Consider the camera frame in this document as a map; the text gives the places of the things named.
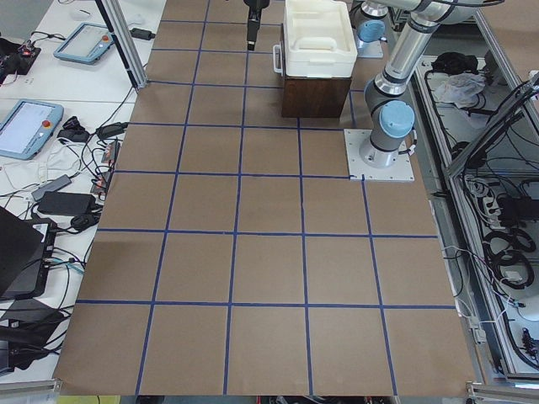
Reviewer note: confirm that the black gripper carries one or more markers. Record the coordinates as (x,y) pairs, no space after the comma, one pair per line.
(254,4)

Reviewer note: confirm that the wooden drawer with white handle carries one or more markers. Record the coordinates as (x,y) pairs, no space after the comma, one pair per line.
(278,59)

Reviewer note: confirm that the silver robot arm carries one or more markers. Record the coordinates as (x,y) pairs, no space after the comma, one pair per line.
(367,19)
(392,118)

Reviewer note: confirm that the white plastic tray box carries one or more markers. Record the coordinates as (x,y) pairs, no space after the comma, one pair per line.
(318,39)

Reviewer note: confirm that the dark brown wooden cabinet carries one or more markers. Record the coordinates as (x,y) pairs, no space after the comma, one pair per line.
(305,97)

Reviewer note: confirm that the black power brick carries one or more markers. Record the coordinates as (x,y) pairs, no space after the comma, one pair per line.
(142,34)

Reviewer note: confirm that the upper blue teach pendant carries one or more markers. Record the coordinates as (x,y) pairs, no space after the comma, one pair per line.
(85,45)

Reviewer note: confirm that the blue teach pendant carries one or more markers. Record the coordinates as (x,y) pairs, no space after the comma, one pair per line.
(27,128)
(85,45)

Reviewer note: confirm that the white crumpled cloth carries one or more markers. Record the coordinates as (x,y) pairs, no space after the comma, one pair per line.
(462,90)

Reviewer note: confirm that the lower blue teach pendant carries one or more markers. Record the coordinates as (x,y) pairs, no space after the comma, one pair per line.
(27,128)

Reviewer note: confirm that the black power adapter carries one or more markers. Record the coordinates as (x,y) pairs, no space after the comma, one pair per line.
(68,204)

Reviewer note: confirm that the black laptop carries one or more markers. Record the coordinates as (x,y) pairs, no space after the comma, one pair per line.
(26,245)

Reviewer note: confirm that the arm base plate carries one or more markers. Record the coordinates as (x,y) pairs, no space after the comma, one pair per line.
(369,50)
(366,163)

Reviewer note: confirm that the aluminium frame post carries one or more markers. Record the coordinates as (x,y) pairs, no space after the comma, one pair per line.
(114,19)

